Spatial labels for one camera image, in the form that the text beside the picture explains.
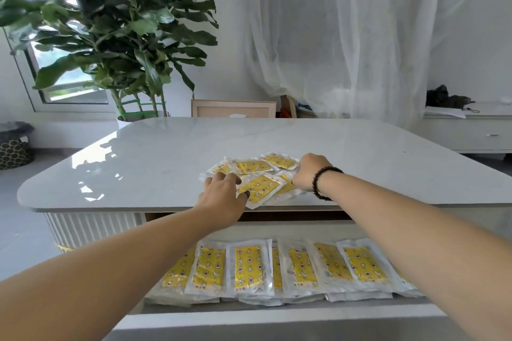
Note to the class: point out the person's left hand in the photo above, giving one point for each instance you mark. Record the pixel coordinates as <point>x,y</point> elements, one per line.
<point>222,201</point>

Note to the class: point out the person's right hand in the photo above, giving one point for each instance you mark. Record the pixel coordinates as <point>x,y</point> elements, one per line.
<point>310,171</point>

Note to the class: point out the pile of yellow packets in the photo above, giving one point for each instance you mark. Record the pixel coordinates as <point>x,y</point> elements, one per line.
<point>252,165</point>

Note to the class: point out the row of yellow packets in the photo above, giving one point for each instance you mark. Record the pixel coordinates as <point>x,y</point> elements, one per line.
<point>248,269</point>

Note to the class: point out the white drawer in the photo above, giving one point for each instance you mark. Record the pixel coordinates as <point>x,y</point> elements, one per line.
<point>280,320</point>

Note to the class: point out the person's left forearm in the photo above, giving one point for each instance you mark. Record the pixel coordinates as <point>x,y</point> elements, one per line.
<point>100,273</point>

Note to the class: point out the person's right forearm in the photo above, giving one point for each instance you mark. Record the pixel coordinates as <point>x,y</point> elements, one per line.
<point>420,241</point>

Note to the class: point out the red and black box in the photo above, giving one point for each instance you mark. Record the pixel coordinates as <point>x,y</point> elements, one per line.
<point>284,113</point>

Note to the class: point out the brown cardboard box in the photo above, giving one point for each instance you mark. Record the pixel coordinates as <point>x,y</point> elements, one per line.
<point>289,105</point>

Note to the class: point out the white plant pot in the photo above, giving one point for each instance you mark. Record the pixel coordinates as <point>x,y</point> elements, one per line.
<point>122,123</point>

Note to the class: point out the white sheer dust cover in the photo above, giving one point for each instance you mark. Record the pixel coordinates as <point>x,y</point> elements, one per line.
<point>360,33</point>

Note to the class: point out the black plastic bag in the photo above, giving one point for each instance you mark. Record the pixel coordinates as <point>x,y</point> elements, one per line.
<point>440,97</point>

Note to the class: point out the white side cabinet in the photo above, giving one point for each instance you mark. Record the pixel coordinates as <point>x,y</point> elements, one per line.
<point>460,135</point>

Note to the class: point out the yellow tape strip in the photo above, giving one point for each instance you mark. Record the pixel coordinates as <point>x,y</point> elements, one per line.
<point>64,248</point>

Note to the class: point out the small white framed window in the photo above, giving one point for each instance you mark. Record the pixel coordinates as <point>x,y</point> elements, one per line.
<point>72,91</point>

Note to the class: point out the dark patterned basket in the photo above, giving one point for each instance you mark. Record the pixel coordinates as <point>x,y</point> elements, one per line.
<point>16,155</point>

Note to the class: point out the large green leafy plant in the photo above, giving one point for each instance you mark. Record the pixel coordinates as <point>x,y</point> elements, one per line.
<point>120,13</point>

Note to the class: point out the wooden picture frame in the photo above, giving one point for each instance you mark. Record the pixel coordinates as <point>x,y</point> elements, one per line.
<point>232,109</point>

